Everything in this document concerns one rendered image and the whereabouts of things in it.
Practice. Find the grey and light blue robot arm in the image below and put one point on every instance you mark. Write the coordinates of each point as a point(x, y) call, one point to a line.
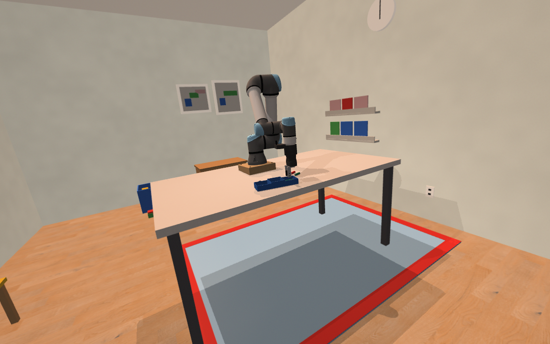
point(267, 129)

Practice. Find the blue rack of bins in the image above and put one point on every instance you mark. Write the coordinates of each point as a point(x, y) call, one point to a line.
point(276, 182)

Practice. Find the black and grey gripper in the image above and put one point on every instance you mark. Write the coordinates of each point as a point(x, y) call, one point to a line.
point(290, 151)

